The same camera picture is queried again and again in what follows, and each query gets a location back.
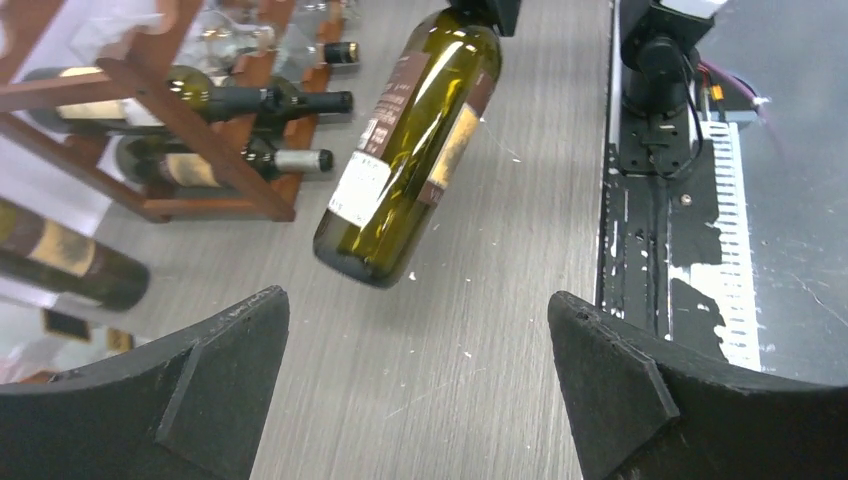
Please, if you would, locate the clear bottle black cap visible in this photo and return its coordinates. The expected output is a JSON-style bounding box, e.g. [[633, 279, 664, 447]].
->
[[0, 291, 154, 386]]

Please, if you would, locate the dark wine bottle back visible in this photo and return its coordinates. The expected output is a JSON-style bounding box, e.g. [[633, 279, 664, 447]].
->
[[1, 199, 150, 312]]

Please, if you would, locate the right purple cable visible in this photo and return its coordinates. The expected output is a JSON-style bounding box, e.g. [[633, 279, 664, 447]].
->
[[698, 56, 790, 160]]

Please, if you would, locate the dark wine bottle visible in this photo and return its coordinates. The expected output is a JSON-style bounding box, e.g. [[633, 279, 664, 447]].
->
[[313, 5, 502, 288], [218, 74, 354, 127], [19, 64, 283, 137], [1, 199, 150, 312]]

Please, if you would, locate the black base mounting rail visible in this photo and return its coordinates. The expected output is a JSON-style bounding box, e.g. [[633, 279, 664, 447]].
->
[[597, 112, 762, 371]]

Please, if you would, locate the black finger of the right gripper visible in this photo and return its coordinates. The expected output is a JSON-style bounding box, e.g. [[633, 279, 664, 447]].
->
[[448, 0, 522, 37]]

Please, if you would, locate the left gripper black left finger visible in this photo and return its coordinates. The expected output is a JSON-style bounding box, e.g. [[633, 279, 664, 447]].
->
[[1, 286, 290, 479]]

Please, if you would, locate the brown wooden wine rack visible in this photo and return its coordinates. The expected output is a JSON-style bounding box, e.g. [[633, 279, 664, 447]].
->
[[0, 0, 349, 225]]

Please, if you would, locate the clear square liquor bottle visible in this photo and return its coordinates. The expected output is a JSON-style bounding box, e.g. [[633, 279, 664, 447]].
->
[[271, 23, 360, 83]]

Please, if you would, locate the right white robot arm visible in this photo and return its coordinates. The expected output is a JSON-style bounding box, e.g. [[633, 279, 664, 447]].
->
[[446, 1, 727, 180]]

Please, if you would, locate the brown bottle gold cap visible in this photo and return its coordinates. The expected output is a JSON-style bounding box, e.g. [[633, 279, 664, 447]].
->
[[115, 135, 336, 189]]

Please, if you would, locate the dark wine bottle front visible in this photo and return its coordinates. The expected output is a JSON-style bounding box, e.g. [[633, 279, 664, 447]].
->
[[218, 74, 354, 127]]

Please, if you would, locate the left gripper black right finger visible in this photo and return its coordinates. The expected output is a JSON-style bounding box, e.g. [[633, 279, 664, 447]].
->
[[547, 291, 847, 479]]

